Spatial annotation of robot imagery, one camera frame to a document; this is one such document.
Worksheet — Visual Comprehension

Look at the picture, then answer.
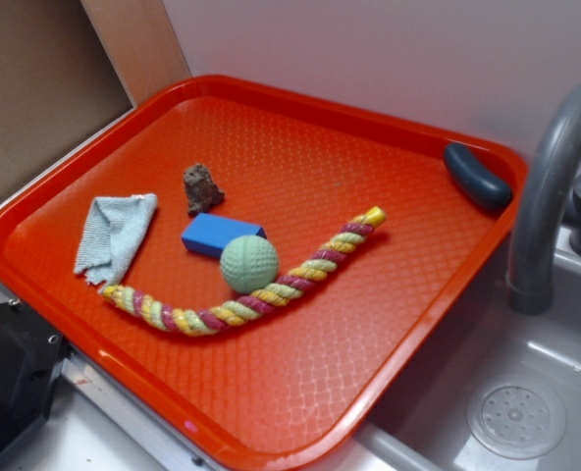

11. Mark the multicolour twisted rope toy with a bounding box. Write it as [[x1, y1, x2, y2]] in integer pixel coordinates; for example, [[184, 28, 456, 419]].
[[101, 206, 387, 338]]

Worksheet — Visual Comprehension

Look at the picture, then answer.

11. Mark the brown rock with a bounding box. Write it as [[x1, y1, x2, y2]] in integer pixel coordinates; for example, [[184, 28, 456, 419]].
[[183, 163, 226, 217]]

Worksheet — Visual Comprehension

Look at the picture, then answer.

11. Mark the light blue cloth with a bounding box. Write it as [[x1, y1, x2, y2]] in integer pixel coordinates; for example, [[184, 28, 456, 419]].
[[74, 193, 158, 288]]

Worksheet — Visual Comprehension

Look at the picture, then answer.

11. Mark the dark grey oblong piece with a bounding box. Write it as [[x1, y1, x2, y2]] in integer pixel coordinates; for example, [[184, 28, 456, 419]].
[[443, 142, 512, 211]]

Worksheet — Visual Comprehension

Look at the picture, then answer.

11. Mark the grey sink basin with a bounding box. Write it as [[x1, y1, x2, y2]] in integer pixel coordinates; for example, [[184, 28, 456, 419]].
[[355, 229, 581, 470]]

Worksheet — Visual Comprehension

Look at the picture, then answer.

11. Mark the red plastic tray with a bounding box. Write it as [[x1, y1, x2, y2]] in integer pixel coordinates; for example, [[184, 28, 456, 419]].
[[0, 76, 526, 470]]

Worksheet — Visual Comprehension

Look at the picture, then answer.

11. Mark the round sink drain strainer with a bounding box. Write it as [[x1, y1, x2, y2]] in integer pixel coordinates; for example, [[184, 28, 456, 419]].
[[466, 375, 567, 460]]

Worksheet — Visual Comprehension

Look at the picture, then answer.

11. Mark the green dimpled ball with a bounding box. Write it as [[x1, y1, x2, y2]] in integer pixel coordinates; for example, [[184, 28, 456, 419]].
[[220, 235, 280, 293]]

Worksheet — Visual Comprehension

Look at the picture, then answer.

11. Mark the blue rectangular block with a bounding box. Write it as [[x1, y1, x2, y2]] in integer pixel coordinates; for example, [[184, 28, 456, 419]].
[[181, 213, 267, 258]]

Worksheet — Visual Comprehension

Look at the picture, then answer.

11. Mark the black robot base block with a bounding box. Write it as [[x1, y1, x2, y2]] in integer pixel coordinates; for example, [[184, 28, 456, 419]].
[[0, 303, 67, 460]]

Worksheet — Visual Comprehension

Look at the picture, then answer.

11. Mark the grey curved faucet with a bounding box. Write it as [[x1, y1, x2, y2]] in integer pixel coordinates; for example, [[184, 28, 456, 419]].
[[506, 84, 581, 315]]

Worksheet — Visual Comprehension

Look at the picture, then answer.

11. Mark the brown cardboard panel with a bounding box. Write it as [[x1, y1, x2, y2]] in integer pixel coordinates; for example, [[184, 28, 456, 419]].
[[0, 1, 189, 204]]

